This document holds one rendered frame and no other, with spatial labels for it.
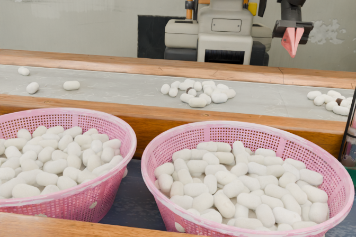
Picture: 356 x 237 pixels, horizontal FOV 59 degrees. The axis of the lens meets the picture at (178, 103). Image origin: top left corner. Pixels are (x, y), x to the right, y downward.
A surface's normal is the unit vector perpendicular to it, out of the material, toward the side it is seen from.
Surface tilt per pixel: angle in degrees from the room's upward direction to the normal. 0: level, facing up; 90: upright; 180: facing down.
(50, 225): 0
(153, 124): 90
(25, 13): 90
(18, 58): 45
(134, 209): 0
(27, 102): 0
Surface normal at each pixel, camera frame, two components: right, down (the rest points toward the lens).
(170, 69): -0.05, -0.42
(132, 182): 0.04, -0.94
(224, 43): -0.04, 0.47
